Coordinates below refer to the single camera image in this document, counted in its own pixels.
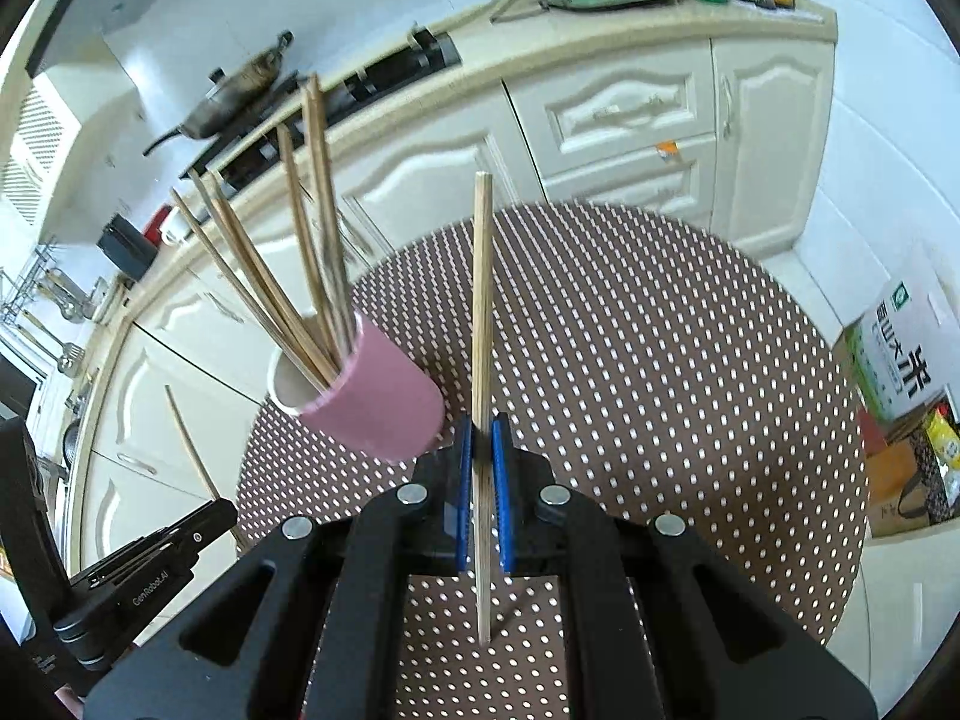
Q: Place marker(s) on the white mug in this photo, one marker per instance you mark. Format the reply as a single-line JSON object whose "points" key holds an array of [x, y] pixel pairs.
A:
{"points": [[174, 229]]}

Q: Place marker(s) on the brown polka dot tablecloth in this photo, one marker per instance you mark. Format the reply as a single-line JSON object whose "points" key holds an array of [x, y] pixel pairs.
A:
{"points": [[637, 390]]}

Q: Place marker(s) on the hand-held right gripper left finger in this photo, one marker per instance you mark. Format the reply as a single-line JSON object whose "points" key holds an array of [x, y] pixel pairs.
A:
{"points": [[463, 495]]}

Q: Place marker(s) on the cream lattice wall cabinet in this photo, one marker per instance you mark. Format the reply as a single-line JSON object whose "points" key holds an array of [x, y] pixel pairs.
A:
{"points": [[30, 150]]}

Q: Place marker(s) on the cream base cabinets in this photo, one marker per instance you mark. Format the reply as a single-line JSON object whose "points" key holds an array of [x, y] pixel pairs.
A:
{"points": [[772, 135]]}

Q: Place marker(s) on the white printed rice box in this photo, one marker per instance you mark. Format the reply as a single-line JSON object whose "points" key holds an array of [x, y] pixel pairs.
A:
{"points": [[900, 345]]}

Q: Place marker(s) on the black gas stove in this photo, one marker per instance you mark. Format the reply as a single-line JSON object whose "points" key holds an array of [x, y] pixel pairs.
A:
{"points": [[397, 64]]}

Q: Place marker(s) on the bundle of wooden chopsticks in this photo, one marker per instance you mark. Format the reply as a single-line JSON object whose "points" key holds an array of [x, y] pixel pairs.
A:
{"points": [[328, 240]]}

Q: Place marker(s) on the yellow packet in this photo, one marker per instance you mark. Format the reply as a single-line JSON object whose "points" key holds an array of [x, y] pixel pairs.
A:
{"points": [[941, 439]]}

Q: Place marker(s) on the single wooden chopstick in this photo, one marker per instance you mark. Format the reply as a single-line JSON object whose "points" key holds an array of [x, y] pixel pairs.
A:
{"points": [[196, 450], [483, 315]]}

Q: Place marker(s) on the black box-shaped appliance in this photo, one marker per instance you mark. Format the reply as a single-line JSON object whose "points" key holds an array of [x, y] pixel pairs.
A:
{"points": [[127, 247]]}

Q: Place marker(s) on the red box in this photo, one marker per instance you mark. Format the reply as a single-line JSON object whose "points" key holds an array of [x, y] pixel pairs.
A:
{"points": [[152, 229]]}

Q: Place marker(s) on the brown cardboard box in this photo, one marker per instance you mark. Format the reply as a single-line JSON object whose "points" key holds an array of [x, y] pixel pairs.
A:
{"points": [[889, 495]]}

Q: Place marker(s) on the metal ladle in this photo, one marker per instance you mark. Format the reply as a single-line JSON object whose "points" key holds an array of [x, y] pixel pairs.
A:
{"points": [[69, 360]]}

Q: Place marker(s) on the metal wall utensil rack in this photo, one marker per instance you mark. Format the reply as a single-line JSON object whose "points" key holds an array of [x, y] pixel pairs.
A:
{"points": [[45, 270]]}

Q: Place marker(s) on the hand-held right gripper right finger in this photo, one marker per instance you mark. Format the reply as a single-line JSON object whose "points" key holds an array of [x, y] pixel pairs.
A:
{"points": [[502, 495]]}

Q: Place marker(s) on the pink chopstick holder cup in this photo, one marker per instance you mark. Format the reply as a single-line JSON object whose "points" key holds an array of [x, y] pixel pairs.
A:
{"points": [[382, 405]]}

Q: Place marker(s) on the orange tag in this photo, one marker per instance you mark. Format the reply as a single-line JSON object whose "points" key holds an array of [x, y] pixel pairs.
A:
{"points": [[667, 149]]}

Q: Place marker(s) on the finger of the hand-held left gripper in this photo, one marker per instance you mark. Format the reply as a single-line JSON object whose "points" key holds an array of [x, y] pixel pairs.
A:
{"points": [[142, 546], [202, 532]]}

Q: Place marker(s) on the steel wok with lid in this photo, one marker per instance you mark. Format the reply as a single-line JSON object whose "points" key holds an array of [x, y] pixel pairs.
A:
{"points": [[232, 94]]}

